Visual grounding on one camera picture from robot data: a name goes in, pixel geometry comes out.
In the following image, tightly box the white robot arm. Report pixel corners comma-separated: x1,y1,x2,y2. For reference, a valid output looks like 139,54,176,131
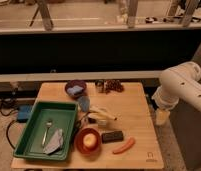
151,61,201,126

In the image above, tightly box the dark sponge block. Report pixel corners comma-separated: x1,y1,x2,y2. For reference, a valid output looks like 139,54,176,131
101,131,124,143

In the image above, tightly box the orange carrot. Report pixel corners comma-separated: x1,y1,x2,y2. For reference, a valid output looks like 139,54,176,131
112,137,136,154

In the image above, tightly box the bunch of dark grapes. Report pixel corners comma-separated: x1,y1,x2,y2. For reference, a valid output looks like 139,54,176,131
105,80,124,93

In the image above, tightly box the yellow apple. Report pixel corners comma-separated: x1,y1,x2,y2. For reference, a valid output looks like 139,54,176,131
83,134,97,148

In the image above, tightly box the blue-grey cup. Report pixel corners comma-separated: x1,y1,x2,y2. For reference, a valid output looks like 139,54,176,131
77,96,90,112

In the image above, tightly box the red bowl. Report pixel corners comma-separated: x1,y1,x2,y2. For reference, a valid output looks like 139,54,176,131
74,128,101,155

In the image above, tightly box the dark purple bowl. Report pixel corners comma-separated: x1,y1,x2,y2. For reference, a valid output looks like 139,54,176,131
65,80,87,98

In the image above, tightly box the green plastic tray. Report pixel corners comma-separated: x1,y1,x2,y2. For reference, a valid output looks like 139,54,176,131
14,101,78,161

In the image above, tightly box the grey cloth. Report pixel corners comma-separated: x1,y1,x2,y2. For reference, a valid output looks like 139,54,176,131
43,129,63,154

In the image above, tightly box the metal fork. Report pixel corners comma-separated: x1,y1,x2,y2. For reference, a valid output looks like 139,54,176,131
41,120,52,147

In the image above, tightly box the blue power box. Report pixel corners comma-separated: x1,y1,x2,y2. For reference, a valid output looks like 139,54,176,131
17,105,32,123

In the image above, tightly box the black cable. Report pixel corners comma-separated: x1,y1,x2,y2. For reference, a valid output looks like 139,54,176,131
5,119,19,150

